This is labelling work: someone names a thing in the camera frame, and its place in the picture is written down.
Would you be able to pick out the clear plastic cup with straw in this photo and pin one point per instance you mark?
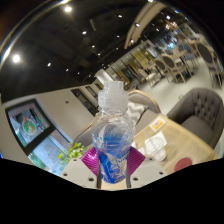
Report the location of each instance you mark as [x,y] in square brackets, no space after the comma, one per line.
[155,146]

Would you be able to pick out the small yellow card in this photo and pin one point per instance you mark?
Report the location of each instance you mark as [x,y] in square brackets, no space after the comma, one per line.
[157,124]

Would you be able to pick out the dark grey tufted armchair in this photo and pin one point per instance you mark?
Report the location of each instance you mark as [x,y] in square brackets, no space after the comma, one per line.
[200,113]

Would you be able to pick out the white round pillar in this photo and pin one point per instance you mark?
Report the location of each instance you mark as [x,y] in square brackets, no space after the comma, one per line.
[102,76]

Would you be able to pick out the green potted plant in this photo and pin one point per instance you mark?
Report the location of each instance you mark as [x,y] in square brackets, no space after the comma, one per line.
[73,153]

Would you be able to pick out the group of dining chairs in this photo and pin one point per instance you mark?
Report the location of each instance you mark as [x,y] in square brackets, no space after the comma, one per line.
[176,63]

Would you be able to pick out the clear blue-labelled water bottle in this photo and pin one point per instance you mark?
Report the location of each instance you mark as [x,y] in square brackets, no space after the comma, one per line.
[112,140]

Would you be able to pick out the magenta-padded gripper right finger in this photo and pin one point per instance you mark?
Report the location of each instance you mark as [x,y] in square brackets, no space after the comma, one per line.
[146,170]

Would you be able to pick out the white paper napkin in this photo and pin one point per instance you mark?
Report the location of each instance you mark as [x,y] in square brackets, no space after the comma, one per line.
[160,134]

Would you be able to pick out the group of ceiling spotlights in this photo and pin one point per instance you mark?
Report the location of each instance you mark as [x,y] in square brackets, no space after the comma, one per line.
[16,58]

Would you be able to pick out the flat round red coaster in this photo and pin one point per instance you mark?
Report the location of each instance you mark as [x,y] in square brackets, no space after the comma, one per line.
[183,164]

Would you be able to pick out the black-framed illustrated wall panel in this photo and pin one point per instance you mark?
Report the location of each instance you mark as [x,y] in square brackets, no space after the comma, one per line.
[30,126]

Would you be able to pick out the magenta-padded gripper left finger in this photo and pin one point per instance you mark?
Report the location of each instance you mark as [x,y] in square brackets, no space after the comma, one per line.
[76,170]

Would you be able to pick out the grey white chevron cushion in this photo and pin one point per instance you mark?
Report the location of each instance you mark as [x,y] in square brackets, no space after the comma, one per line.
[136,111]

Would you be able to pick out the grey wood-trimmed sofa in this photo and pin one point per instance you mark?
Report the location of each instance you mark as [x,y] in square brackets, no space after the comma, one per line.
[146,100]

